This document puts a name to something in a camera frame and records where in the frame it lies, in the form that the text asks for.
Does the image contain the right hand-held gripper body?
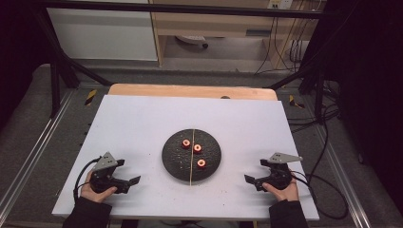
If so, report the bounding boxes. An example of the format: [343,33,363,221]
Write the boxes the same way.
[254,152,304,192]

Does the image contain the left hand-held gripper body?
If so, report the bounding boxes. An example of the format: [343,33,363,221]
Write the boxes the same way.
[89,151,131,195]

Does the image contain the black round plate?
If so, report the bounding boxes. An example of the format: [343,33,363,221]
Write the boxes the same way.
[161,127,222,182]

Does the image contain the wooden skewer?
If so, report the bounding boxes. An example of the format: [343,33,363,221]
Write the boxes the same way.
[188,128,195,186]

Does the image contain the person's right hand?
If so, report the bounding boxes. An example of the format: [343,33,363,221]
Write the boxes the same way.
[261,178,299,202]

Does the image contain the person's left hand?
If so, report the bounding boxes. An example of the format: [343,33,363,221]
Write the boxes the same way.
[80,170,119,204]

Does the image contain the white board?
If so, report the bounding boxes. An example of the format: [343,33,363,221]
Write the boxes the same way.
[51,94,320,221]

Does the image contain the yellow black tape marker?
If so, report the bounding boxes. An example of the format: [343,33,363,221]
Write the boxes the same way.
[288,94,306,110]
[84,88,98,107]

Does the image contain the wooden table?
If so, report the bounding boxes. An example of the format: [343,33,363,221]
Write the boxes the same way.
[107,83,278,102]

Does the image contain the white cabinet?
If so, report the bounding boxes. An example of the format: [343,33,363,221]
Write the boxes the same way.
[47,0,159,62]

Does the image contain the black curtain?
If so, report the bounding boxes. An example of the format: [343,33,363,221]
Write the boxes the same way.
[317,0,403,219]
[0,0,52,131]

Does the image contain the white power strip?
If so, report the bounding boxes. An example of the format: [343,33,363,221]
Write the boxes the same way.
[175,34,210,49]

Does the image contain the wooden desk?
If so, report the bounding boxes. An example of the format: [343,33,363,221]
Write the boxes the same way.
[147,0,321,68]

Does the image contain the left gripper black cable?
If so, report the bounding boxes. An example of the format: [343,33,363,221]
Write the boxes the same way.
[72,157,103,202]

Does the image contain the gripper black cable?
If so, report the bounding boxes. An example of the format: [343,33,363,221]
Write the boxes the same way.
[72,157,103,202]
[290,170,350,220]

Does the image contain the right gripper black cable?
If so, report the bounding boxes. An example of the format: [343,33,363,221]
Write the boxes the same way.
[290,170,350,220]

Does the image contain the aluminium rail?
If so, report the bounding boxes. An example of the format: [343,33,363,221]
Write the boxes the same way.
[0,89,76,217]
[316,125,373,228]

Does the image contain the black floor cables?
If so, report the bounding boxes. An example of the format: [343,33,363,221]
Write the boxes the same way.
[285,79,342,135]

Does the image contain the bundle of hanging cables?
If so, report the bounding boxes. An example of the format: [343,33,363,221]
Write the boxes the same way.
[254,9,317,76]

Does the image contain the white wall socket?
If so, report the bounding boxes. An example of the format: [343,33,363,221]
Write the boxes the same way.
[266,0,295,10]

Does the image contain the black metal frame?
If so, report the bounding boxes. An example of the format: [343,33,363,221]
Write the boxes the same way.
[31,0,328,119]

